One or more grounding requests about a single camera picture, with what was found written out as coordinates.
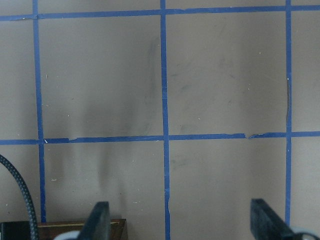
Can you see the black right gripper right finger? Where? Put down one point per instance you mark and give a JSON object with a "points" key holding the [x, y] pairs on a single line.
{"points": [[265, 224]]}

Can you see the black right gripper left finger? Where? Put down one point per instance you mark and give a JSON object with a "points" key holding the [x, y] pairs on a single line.
{"points": [[96, 227]]}

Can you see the dark brown wooden cabinet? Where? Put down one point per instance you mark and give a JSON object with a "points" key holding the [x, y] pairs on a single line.
{"points": [[50, 230]]}

